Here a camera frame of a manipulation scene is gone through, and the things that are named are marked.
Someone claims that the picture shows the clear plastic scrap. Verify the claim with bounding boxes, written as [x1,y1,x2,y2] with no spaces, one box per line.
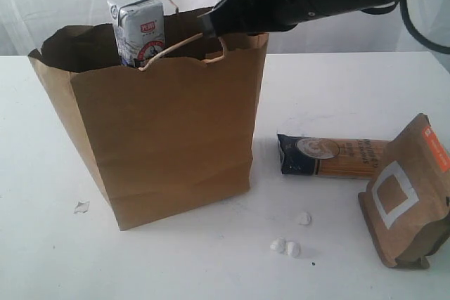
[73,201,90,214]

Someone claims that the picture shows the brown paper bag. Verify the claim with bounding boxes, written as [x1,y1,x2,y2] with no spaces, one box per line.
[29,8,269,230]

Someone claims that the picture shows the brown kraft pouch orange label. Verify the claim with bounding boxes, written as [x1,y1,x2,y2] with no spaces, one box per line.
[358,113,449,270]

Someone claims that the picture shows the small white blue carton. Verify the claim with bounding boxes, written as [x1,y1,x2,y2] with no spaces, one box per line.
[108,0,165,68]

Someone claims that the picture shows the spaghetti pasta packet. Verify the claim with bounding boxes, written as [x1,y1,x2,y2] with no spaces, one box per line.
[277,134,389,179]

